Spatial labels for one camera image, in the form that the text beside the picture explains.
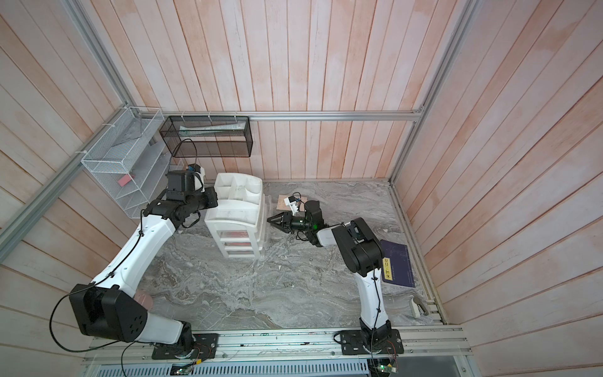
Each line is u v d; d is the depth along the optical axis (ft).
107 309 1.33
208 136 3.46
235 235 2.99
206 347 2.40
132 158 2.54
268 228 2.93
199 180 2.11
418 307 2.62
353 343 2.40
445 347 2.45
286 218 2.81
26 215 1.79
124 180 2.69
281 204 3.63
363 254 1.84
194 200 2.21
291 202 2.97
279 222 2.83
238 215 2.70
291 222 2.82
